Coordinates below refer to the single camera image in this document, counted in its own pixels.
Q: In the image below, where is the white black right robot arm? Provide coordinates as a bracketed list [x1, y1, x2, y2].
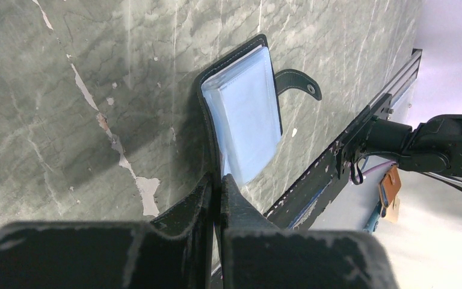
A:
[352, 114, 462, 178]

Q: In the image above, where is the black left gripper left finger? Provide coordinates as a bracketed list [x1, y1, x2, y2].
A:
[0, 175, 212, 288]

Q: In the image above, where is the black leather card holder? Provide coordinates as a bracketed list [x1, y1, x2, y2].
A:
[194, 34, 322, 187]

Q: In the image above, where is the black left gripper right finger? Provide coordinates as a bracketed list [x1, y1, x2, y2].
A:
[220, 175, 398, 288]

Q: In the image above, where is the brown leather tag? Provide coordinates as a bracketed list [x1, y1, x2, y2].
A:
[378, 165, 402, 223]

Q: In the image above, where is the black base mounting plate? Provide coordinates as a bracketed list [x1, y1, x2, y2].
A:
[211, 93, 393, 289]

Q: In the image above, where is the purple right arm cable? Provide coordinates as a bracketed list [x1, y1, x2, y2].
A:
[350, 160, 397, 185]

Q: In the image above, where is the aluminium frame rail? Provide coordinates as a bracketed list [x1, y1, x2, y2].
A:
[368, 48, 423, 106]

